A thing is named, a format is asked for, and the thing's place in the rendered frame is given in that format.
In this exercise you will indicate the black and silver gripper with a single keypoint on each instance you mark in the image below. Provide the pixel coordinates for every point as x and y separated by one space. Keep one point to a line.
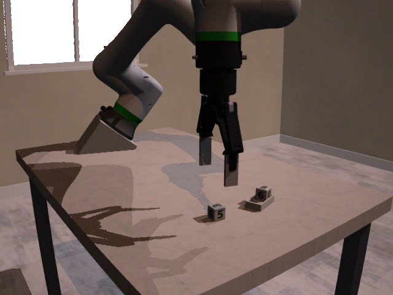
216 86

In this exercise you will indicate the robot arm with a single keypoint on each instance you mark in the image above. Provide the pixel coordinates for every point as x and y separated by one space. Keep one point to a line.
215 28

